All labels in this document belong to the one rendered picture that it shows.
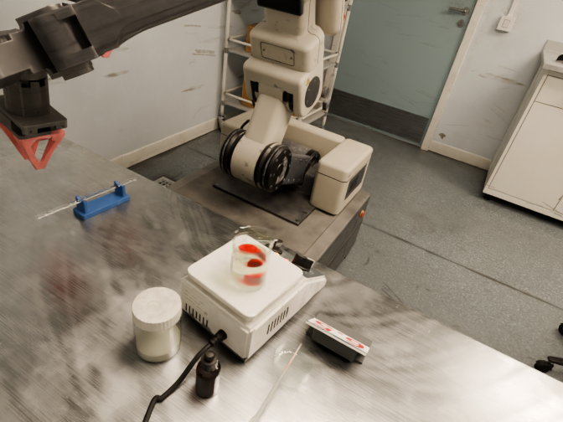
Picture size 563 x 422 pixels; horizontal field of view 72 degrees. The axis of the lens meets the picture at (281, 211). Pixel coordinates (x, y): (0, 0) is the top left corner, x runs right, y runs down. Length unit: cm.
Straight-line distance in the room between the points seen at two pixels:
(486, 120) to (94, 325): 310
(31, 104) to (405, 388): 66
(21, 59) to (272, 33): 84
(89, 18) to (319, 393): 56
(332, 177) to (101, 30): 105
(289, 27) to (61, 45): 80
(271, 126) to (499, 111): 230
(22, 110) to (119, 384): 41
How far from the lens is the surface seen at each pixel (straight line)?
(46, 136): 70
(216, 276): 53
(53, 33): 61
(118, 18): 60
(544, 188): 291
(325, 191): 150
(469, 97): 334
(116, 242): 73
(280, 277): 54
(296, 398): 54
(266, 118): 133
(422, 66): 334
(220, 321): 53
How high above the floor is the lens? 121
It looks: 34 degrees down
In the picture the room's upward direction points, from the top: 10 degrees clockwise
